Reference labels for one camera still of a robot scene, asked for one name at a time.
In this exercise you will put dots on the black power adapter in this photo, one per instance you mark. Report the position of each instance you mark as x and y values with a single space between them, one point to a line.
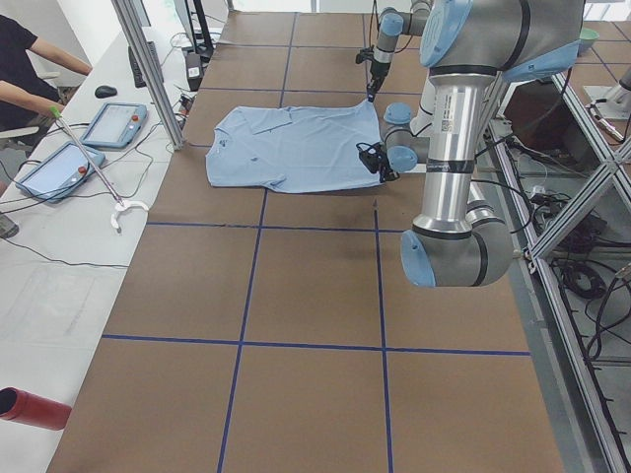
193 70

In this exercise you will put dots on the seated person black shirt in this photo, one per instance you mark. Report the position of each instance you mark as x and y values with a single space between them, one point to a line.
26 99

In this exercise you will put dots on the reacher grabber stick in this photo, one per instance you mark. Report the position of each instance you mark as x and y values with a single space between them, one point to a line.
121 204

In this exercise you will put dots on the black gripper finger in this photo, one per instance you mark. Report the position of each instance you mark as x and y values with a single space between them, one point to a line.
371 91

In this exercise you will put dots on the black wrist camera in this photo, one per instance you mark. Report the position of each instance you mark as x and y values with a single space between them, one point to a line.
370 156

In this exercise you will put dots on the red cylinder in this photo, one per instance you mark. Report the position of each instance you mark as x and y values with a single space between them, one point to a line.
25 408

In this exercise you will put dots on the blue teach pendant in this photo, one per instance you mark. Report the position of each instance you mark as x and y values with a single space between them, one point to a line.
57 176
115 125

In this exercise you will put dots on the aluminium frame truss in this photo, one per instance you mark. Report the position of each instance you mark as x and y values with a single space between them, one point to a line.
566 182

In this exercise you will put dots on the black computer mouse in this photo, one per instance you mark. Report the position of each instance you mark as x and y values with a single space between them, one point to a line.
105 91

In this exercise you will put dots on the far blue teach pendant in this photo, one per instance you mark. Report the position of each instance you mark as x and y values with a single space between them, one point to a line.
115 125

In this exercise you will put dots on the near blue teach pendant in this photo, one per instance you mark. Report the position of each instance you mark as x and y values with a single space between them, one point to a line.
57 176

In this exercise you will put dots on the green bowl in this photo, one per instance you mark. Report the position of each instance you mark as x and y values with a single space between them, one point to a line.
588 38

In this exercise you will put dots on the light blue t-shirt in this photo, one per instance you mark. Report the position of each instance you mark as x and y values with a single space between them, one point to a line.
294 149

